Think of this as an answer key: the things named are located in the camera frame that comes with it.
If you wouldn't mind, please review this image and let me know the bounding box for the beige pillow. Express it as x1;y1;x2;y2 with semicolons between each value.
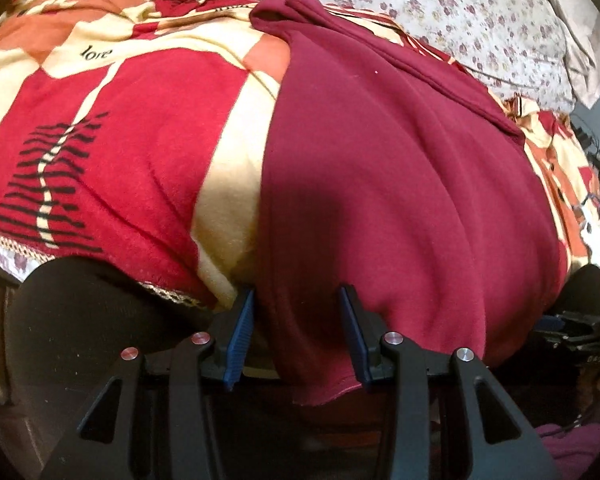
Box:
540;0;600;109

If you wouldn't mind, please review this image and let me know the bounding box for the maroon sweatshirt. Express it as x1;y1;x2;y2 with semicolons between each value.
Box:
249;0;565;408

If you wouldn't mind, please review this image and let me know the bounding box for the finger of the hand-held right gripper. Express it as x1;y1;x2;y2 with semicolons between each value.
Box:
534;310;600;357

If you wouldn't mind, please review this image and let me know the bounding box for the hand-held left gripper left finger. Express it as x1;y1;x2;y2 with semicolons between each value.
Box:
40;287;258;480

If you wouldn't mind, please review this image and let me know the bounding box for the dark magenta cloth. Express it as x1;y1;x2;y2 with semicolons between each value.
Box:
534;424;600;477

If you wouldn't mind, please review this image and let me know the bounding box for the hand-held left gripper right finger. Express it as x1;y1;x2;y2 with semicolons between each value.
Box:
337;284;563;480

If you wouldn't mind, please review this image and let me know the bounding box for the red orange cream printed blanket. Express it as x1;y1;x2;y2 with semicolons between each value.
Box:
0;0;600;311

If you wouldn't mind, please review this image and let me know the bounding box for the white floral bed sheet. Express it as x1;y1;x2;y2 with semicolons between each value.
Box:
0;0;578;281

